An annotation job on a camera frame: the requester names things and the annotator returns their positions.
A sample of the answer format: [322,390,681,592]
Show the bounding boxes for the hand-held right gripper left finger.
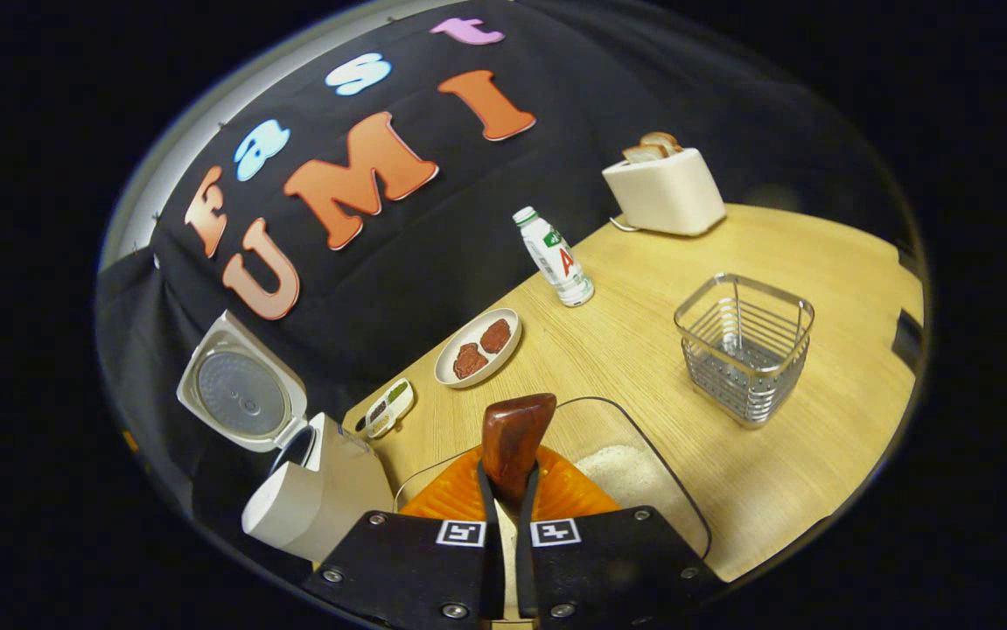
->
[302,444,504,627]

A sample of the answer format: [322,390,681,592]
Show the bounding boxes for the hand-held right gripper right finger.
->
[516,442,727,627]

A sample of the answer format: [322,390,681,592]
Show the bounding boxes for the white rice cooker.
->
[176,310,395,564]

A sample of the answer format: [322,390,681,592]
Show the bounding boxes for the brown wooden spoon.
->
[479,393,558,508]

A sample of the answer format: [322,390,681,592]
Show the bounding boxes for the metal wire chopstick holder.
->
[674,273,816,430]

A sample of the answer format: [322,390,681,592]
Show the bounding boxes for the white divided sauce dish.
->
[354,378,416,440]

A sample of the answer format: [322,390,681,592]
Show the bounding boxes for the white round plate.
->
[434,308,523,389]

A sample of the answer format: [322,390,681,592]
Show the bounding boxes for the white bottle with green label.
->
[513,206,595,308]

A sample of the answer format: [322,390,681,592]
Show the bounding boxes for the white toaster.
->
[601,146,727,237]

